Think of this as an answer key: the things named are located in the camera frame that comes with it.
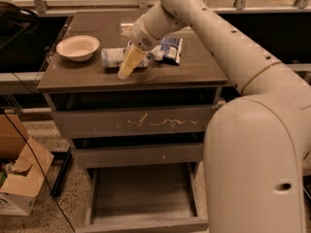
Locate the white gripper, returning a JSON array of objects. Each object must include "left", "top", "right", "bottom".
[{"left": 118, "top": 16, "right": 155, "bottom": 80}]

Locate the clear blue plastic bottle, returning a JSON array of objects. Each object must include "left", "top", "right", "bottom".
[{"left": 101, "top": 48, "right": 156, "bottom": 68}]

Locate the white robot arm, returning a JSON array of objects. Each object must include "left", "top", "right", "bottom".
[{"left": 119, "top": 0, "right": 311, "bottom": 233}]

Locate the grey top drawer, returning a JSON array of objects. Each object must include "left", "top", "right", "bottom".
[{"left": 52, "top": 105, "right": 218, "bottom": 139}]

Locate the grey drawer cabinet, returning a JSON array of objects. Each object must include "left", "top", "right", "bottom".
[{"left": 37, "top": 9, "right": 228, "bottom": 233}]

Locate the grey middle drawer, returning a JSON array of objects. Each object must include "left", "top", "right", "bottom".
[{"left": 72, "top": 143, "right": 203, "bottom": 169}]

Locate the grey open bottom drawer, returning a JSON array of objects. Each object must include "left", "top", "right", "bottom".
[{"left": 76, "top": 163, "right": 208, "bottom": 233}]

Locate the blue white chip bag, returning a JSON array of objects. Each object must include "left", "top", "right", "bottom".
[{"left": 147, "top": 37, "right": 183, "bottom": 65}]

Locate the white paper bowl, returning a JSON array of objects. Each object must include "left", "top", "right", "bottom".
[{"left": 56, "top": 35, "right": 100, "bottom": 62}]

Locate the black office chair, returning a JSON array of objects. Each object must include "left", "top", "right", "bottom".
[{"left": 0, "top": 1, "right": 39, "bottom": 51}]

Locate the black stand foot left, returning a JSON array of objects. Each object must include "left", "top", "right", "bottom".
[{"left": 51, "top": 147, "right": 72, "bottom": 197}]

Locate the brown cardboard box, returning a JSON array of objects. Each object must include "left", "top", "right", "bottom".
[{"left": 0, "top": 115, "right": 53, "bottom": 216}]

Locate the black floor cable left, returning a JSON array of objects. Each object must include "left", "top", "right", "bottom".
[{"left": 0, "top": 109, "right": 77, "bottom": 233}]

